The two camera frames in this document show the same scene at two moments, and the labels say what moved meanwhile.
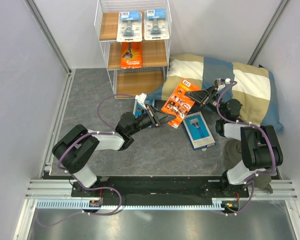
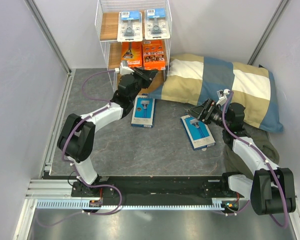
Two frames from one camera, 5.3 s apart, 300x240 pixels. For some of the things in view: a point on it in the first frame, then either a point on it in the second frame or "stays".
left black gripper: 158,117 -> 147,76
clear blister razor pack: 129,26 stays
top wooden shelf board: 109,27 stays
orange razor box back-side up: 179,103 -> 154,54
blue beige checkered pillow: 249,84 stays
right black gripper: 199,95 -> 203,112
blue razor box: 199,135 stays
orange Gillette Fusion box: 131,55 stays
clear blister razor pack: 156,26 stays
